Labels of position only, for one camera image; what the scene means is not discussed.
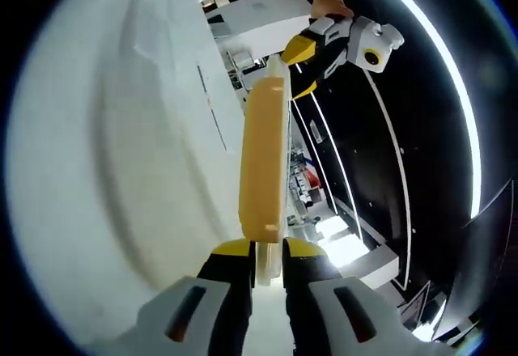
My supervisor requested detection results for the curved ceiling light strip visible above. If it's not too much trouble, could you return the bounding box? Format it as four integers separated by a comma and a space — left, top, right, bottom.
363, 0, 483, 220

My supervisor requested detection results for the white square pillar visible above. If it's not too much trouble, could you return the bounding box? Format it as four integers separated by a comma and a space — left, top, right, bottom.
205, 0, 313, 56
318, 216, 401, 291

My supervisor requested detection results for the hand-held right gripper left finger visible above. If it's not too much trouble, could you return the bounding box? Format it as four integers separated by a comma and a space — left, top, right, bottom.
80, 237, 259, 356

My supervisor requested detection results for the person's left hand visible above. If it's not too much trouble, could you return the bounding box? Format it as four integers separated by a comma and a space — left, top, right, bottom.
309, 0, 356, 19

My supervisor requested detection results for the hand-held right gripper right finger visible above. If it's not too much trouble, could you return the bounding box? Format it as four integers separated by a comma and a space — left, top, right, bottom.
281, 237, 452, 356

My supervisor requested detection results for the clear yellow-rimmed plastic container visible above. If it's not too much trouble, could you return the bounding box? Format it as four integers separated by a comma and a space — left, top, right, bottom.
237, 53, 293, 288

